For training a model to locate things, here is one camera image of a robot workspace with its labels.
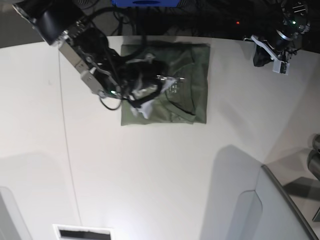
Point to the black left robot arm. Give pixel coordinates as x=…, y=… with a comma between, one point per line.
x=290, y=16

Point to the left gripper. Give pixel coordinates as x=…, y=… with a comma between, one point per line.
x=278, y=45

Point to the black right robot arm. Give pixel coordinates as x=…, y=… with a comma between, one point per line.
x=82, y=43

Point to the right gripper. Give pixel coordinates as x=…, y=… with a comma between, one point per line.
x=143, y=80

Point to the grey metal cylinder stand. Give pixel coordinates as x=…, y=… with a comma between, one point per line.
x=313, y=159

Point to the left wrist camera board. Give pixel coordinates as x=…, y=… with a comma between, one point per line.
x=281, y=67

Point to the green t-shirt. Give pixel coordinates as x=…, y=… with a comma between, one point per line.
x=181, y=102

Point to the blue box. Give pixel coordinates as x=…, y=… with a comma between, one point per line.
x=145, y=3

